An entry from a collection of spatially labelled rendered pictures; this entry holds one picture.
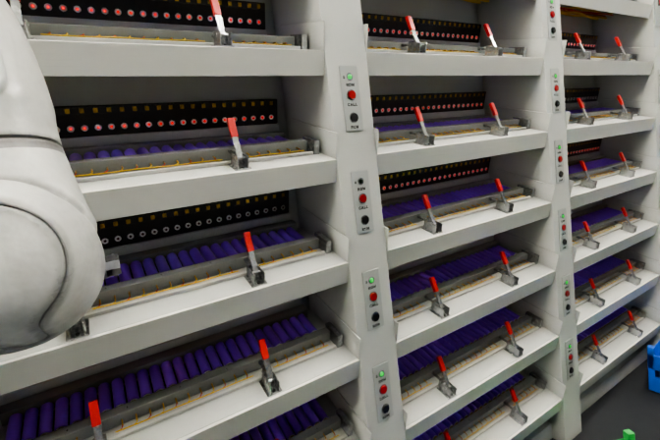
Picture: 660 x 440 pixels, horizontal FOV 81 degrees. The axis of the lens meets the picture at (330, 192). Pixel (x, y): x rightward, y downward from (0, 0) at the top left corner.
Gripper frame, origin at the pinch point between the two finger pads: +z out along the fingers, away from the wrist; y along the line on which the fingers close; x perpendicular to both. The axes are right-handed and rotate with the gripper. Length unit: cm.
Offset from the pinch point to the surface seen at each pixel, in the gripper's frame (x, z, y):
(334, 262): -8.0, 0.3, 42.1
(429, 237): -8, 0, 67
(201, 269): -3.1, 4.8, 18.7
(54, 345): -8.1, -0.1, -2.7
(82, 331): -7.4, 0.7, 0.5
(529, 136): 10, -5, 106
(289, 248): -3.3, 5.0, 35.6
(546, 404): -66, 15, 109
